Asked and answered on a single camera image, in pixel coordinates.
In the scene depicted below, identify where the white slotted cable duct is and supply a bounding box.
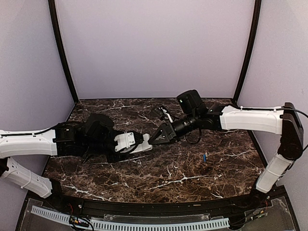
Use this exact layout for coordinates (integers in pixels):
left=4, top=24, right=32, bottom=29
left=30, top=206, right=230, bottom=231

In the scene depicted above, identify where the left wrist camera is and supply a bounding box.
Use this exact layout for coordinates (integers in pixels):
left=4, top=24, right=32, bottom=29
left=115, top=131, right=144, bottom=151

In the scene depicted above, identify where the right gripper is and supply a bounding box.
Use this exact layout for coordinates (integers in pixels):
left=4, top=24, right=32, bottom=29
left=148, top=111, right=199, bottom=145

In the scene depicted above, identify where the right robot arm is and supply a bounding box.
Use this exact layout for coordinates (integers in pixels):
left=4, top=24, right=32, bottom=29
left=149, top=90, right=306, bottom=209

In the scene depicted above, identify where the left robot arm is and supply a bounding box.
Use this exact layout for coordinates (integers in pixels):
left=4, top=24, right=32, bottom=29
left=0, top=114, right=143, bottom=210

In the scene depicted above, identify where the white remote control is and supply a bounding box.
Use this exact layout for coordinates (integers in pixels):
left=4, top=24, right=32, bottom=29
left=131, top=134, right=153, bottom=154

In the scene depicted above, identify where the left black frame post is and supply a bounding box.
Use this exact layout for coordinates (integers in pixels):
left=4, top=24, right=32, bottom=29
left=48, top=0, right=79, bottom=104

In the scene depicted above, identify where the black frame post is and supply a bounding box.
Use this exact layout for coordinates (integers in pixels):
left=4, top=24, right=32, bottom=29
left=232, top=0, right=262, bottom=103
left=48, top=0, right=79, bottom=104

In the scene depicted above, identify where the black front table rail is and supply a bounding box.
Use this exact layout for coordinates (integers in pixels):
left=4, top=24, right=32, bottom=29
left=43, top=195, right=272, bottom=218

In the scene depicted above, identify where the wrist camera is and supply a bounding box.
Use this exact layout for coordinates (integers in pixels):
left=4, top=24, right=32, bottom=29
left=151, top=106, right=174, bottom=123
left=115, top=131, right=144, bottom=151

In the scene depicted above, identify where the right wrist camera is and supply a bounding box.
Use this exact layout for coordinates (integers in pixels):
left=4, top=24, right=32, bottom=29
left=151, top=106, right=174, bottom=123

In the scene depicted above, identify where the right black frame post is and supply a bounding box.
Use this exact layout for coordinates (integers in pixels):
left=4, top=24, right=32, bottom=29
left=232, top=0, right=262, bottom=103

